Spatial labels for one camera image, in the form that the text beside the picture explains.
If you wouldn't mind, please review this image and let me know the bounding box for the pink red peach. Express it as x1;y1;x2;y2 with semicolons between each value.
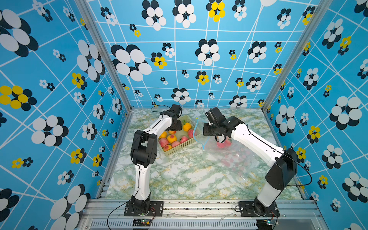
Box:
217;139;232;149

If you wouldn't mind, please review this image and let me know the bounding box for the pale green plastic basket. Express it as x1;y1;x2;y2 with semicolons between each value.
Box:
158;115;200;156

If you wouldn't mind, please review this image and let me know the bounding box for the clear zip-top bag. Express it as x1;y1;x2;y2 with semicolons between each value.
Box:
202;122;286;184

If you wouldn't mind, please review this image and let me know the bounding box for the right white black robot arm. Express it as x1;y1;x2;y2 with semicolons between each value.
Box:
203;107;298;216

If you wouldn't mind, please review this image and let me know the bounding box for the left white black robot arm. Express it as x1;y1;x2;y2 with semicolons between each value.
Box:
130;104;182;214

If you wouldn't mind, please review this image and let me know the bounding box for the yellow peach with leaf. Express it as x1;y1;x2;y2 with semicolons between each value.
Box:
182;122;192;132

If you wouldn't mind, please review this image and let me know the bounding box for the yellow red blush peach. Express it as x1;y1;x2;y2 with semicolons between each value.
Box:
167;134;177;144

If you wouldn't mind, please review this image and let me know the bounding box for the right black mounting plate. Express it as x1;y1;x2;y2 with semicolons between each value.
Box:
234;201;280;218

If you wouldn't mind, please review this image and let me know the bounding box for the black mounting plate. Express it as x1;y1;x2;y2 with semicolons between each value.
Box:
124;200;164;217
234;201;280;218

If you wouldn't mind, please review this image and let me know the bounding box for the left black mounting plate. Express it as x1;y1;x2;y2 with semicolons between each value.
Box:
124;200;164;217

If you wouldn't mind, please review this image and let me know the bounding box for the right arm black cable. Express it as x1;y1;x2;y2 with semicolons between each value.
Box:
244;122;313;187

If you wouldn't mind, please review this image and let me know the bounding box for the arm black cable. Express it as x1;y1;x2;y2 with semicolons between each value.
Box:
107;199;136;230
244;122;313;187

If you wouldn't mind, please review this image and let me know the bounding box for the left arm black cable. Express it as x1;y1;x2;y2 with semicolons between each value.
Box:
107;199;136;230

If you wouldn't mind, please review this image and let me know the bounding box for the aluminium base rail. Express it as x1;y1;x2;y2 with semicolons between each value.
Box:
78;199;328;230

